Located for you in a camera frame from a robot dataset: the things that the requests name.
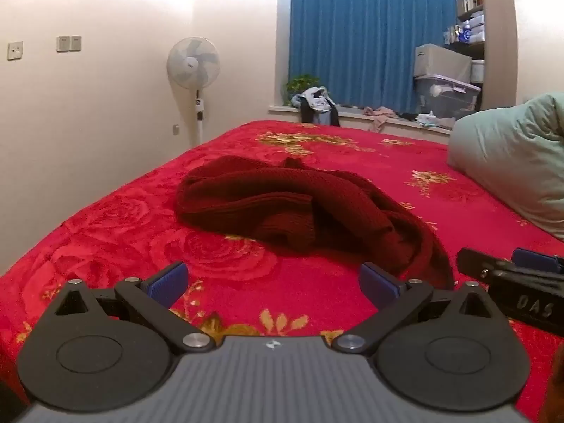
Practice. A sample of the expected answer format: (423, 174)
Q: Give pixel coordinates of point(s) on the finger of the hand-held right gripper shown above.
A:
(473, 262)
(539, 261)

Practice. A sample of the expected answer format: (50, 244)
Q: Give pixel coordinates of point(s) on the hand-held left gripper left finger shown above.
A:
(165, 284)

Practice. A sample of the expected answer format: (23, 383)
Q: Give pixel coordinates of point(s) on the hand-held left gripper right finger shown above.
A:
(376, 286)

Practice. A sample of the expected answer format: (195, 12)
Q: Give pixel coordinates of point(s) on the dark red knitted sweater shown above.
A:
(308, 202)

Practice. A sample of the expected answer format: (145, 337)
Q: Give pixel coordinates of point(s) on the pile of clothes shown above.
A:
(317, 105)

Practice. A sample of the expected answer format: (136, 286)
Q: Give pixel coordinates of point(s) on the red floral blanket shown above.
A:
(132, 229)

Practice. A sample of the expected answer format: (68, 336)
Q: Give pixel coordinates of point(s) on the pale green pillow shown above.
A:
(511, 158)

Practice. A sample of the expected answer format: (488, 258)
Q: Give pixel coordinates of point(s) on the dark cloth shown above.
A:
(407, 116)

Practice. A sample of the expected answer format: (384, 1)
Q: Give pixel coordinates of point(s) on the clear plastic storage box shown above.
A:
(449, 99)

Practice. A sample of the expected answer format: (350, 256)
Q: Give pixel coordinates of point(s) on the pink cloth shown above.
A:
(380, 116)

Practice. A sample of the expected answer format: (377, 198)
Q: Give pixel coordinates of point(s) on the white round container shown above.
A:
(477, 70)

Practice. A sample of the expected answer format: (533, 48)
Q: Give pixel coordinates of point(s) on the grey fabric box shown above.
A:
(440, 61)

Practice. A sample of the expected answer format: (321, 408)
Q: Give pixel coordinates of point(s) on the green potted plant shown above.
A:
(302, 84)

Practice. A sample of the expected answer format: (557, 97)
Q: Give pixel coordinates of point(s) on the white standing fan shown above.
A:
(193, 64)

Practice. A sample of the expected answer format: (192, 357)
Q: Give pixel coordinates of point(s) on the wooden shelf unit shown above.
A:
(500, 31)

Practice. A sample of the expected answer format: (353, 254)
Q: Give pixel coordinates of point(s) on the stack of white packets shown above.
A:
(473, 26)

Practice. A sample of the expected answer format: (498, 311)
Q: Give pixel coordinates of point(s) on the blue curtain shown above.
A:
(352, 31)

